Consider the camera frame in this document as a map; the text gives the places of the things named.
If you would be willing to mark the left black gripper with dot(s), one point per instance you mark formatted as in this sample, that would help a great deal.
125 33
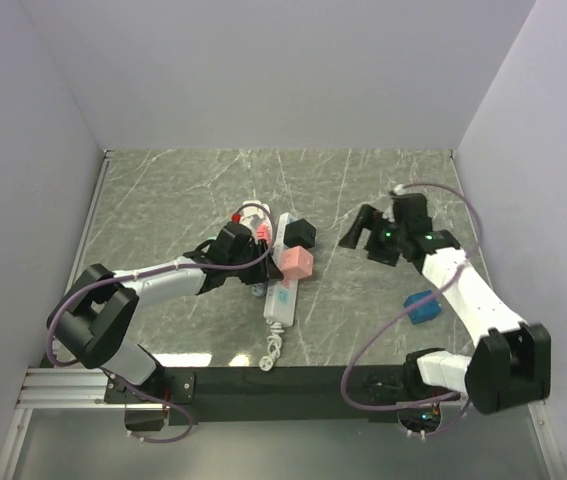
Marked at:
262 272

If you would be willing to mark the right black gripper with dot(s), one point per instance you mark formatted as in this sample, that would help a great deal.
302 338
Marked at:
366 218

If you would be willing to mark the white flat power strip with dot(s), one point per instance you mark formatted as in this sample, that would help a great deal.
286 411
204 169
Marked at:
254 214

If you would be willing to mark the long white power strip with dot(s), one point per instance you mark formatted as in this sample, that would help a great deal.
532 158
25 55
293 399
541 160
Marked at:
280 299

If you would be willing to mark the round blue power hub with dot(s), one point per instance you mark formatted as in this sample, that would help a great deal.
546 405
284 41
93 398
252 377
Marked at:
259 289

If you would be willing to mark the aluminium rail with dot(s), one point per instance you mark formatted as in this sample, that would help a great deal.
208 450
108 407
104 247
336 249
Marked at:
45 388

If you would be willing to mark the blue cube socket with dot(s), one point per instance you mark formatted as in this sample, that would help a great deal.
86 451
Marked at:
425 312

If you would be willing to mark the pink cube socket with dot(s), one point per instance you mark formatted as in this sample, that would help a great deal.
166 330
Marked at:
296 263

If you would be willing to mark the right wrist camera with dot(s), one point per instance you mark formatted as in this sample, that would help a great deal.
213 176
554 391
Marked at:
410 212

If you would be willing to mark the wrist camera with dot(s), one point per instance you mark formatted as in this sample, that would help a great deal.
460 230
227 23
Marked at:
410 212
230 240

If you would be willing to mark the black mounting base bar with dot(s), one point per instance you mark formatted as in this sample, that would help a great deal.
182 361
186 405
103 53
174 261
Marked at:
231 394

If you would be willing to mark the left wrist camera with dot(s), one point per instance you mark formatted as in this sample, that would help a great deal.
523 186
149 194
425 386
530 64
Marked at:
230 240

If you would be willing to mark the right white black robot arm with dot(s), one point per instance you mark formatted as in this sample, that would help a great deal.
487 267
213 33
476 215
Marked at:
511 362

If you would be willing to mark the pink square plug adapter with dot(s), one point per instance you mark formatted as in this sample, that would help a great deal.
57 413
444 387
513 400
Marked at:
263 233

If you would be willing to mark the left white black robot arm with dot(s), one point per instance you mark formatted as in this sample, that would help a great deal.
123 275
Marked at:
89 325

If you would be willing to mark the black cube socket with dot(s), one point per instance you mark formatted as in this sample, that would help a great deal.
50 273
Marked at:
300 233

